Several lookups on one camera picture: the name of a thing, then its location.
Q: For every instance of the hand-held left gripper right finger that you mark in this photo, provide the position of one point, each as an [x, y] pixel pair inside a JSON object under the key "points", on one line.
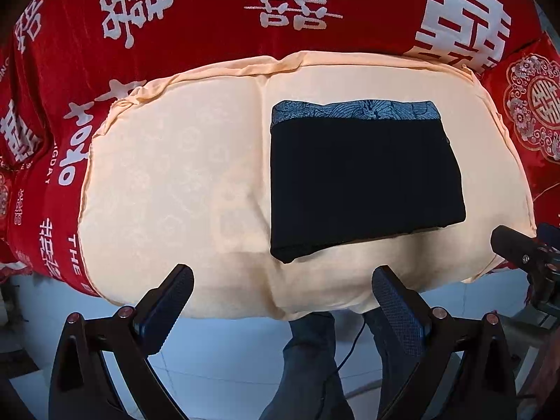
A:
{"points": [[398, 313]]}

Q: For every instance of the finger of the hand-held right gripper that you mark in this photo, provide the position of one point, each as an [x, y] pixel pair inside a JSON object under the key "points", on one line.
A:
{"points": [[512, 243]]}

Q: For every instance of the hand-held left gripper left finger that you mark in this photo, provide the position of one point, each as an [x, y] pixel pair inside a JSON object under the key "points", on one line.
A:
{"points": [[164, 310]]}

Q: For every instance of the black pants with grey waistband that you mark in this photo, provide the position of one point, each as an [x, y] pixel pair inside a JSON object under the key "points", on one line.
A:
{"points": [[363, 183]]}

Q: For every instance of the cream quilt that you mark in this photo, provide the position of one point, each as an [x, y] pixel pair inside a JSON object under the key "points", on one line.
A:
{"points": [[175, 183]]}

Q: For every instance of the red embroidered pillow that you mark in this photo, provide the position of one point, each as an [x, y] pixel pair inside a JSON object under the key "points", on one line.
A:
{"points": [[538, 96]]}

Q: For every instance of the red printed bedspread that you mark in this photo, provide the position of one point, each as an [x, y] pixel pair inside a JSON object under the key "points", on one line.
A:
{"points": [[197, 8]]}

